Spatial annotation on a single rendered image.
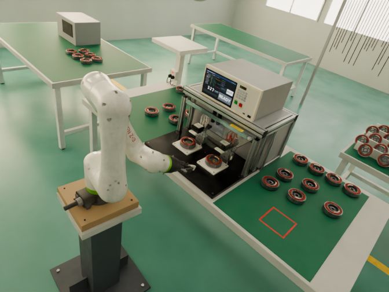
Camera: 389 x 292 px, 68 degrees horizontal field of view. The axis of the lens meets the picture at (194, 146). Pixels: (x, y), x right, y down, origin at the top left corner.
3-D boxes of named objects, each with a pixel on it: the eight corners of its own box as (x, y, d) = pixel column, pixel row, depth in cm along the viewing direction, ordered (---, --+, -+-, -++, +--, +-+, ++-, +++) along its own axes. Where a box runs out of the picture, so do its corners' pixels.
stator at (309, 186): (303, 192, 185) (305, 188, 183) (298, 180, 194) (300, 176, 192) (319, 194, 186) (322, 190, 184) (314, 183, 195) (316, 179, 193)
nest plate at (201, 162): (213, 175, 180) (213, 174, 179) (196, 162, 187) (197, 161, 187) (228, 167, 190) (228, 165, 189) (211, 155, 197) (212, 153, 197)
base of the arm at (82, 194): (71, 221, 132) (70, 212, 128) (56, 202, 139) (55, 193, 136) (120, 197, 149) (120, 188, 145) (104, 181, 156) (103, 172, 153)
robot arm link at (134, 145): (109, 121, 119) (128, 104, 123) (93, 113, 125) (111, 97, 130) (140, 170, 146) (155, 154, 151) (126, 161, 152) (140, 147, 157)
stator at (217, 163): (213, 171, 181) (215, 166, 179) (201, 161, 187) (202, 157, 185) (224, 164, 189) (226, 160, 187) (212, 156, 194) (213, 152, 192)
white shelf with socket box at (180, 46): (172, 101, 259) (180, 51, 234) (147, 86, 278) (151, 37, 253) (199, 94, 282) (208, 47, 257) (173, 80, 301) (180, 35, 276)
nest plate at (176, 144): (186, 155, 192) (187, 153, 191) (172, 144, 200) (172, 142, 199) (202, 148, 202) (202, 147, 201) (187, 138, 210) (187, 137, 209)
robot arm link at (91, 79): (81, 90, 105) (110, 73, 108) (70, 76, 113) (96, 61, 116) (104, 124, 119) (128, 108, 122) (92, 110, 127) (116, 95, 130)
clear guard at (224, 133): (228, 159, 156) (231, 150, 152) (197, 138, 168) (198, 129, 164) (260, 142, 177) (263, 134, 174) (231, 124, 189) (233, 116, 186)
